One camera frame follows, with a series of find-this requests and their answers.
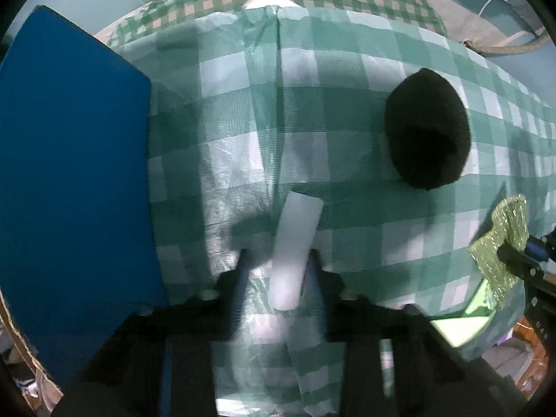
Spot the white foam roll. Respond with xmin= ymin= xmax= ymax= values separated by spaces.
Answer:
xmin=269 ymin=191 xmax=323 ymax=312

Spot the green glitter scrub sponge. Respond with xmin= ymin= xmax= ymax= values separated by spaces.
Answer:
xmin=468 ymin=194 xmax=529 ymax=308

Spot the blue cardboard box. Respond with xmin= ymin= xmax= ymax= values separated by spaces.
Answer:
xmin=1 ymin=6 xmax=167 ymax=389

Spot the braided rope cable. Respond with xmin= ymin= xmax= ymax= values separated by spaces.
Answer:
xmin=461 ymin=27 xmax=553 ymax=58

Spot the light green foam piece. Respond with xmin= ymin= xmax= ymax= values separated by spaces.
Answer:
xmin=431 ymin=279 xmax=497 ymax=348

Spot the black sock ball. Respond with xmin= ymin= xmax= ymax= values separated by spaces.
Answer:
xmin=384 ymin=68 xmax=471 ymax=190

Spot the teal checked plastic cloth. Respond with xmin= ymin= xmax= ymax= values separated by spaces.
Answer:
xmin=109 ymin=8 xmax=555 ymax=416

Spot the green beige checked cloth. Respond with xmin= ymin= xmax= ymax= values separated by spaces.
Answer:
xmin=96 ymin=0 xmax=448 ymax=47

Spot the white paper card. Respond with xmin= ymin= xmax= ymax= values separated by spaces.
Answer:
xmin=244 ymin=0 xmax=299 ymax=9

